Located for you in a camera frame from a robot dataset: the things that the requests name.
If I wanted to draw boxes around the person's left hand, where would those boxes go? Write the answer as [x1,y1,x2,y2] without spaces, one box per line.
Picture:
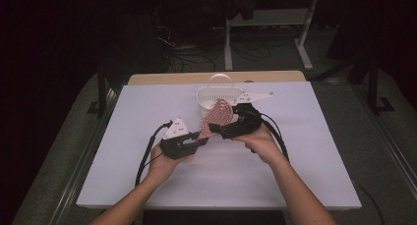
[147,144,195,185]

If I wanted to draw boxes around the black floor cable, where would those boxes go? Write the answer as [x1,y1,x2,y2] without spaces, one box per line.
[354,181,387,225]

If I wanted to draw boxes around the person's right hand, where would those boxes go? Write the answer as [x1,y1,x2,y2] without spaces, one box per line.
[234,123,286,165]

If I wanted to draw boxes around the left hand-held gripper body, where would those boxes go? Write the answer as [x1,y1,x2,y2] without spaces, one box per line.
[159,117,198,160]

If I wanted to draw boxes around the white perforated plastic basket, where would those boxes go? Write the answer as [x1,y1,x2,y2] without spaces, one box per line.
[196,73,245,121]

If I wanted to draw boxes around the pink hair brush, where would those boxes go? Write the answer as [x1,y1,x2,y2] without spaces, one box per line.
[198,98,235,140]

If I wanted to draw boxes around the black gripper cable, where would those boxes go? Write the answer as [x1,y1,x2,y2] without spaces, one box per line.
[134,120,173,188]
[250,112,290,163]

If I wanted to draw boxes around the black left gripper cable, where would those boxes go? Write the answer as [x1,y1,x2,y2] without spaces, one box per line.
[134,120,173,188]

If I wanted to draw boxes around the black metal stand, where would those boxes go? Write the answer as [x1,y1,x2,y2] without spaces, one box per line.
[86,61,110,119]
[366,52,395,116]

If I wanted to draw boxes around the bundle of floor cables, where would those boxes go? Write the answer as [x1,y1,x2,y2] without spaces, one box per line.
[152,20,227,73]

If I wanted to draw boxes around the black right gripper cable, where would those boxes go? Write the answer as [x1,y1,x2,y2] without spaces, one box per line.
[250,112,290,163]

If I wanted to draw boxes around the wooden table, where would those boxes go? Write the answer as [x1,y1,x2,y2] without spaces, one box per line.
[127,70,307,86]

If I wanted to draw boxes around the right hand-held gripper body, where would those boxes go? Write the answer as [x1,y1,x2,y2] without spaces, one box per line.
[222,91,274,141]

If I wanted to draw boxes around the white desk frame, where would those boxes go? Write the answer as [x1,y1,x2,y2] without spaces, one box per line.
[223,0,320,72]

